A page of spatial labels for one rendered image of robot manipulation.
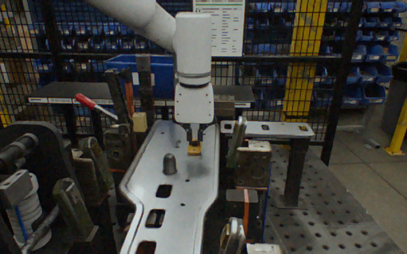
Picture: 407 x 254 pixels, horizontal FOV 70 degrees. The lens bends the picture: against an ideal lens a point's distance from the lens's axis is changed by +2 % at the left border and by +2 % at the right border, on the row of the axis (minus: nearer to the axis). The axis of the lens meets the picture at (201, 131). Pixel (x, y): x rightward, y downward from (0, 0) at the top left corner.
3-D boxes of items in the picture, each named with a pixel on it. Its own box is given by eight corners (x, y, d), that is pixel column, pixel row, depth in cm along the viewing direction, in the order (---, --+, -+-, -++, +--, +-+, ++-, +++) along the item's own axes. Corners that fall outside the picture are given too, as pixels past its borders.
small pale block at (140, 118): (151, 214, 101) (143, 116, 85) (142, 214, 101) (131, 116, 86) (154, 207, 104) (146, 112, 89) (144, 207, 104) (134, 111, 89)
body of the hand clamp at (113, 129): (138, 233, 93) (126, 134, 78) (117, 232, 93) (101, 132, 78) (142, 220, 98) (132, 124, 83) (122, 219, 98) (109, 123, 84)
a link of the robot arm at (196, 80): (173, 74, 69) (173, 86, 70) (210, 74, 68) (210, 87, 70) (177, 66, 76) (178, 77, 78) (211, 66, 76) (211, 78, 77)
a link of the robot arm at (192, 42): (171, 67, 75) (184, 75, 67) (168, 12, 69) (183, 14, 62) (200, 64, 78) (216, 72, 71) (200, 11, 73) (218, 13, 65)
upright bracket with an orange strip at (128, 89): (142, 209, 103) (127, 68, 82) (138, 208, 103) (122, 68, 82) (144, 203, 106) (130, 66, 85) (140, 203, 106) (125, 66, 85)
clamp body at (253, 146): (268, 260, 84) (281, 154, 69) (226, 257, 84) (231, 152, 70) (263, 236, 92) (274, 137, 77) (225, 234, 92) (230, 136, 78)
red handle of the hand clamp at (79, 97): (128, 127, 78) (74, 95, 75) (124, 133, 79) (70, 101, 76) (132, 121, 82) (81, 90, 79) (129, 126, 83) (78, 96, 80)
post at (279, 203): (307, 209, 103) (321, 136, 91) (276, 208, 103) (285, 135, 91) (303, 198, 109) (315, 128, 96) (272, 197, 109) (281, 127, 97)
